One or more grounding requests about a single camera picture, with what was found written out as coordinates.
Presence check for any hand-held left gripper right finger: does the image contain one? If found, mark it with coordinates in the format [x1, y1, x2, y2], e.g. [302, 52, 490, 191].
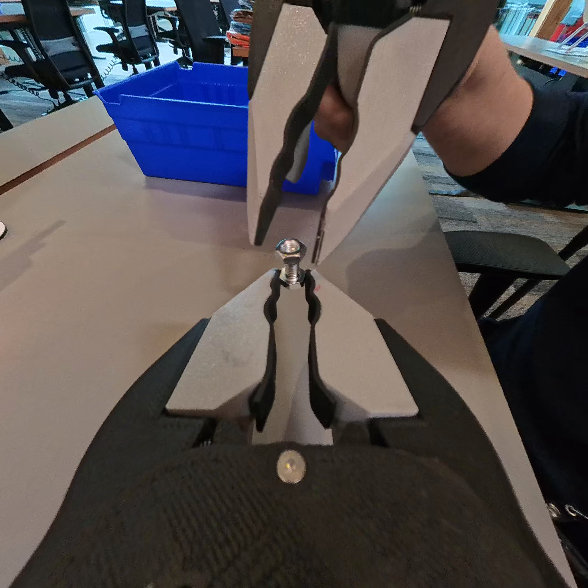
[307, 270, 420, 430]

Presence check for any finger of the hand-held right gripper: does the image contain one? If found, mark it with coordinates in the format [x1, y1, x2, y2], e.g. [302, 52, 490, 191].
[247, 2, 339, 247]
[311, 17, 453, 266]

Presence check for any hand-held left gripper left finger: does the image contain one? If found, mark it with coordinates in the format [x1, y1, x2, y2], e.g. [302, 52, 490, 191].
[164, 269, 280, 432]

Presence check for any blue plastic bin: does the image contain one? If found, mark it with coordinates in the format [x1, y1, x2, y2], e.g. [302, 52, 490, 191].
[93, 61, 343, 196]

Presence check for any short silver bolt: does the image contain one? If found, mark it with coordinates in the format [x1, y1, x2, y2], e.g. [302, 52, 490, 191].
[276, 259, 307, 290]

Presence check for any small silver hex nut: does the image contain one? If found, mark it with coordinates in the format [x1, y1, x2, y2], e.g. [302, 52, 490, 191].
[275, 238, 308, 263]

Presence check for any person's right hand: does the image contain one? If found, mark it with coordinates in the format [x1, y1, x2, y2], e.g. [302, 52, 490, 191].
[315, 26, 534, 172]

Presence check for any stack of folded cloths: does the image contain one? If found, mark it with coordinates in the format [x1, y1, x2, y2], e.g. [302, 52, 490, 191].
[227, 0, 255, 49]

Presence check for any clear acrylic sign stand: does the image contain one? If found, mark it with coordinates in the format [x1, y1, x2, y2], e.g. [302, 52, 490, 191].
[553, 18, 588, 53]

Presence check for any black office chair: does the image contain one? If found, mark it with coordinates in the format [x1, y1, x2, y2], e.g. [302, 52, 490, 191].
[94, 0, 161, 74]
[158, 0, 230, 67]
[0, 0, 106, 111]

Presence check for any person's black chair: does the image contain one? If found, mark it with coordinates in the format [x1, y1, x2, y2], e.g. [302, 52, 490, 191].
[443, 225, 588, 320]

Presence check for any wooden post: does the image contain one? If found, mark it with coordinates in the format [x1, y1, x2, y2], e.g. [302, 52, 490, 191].
[535, 0, 575, 40]

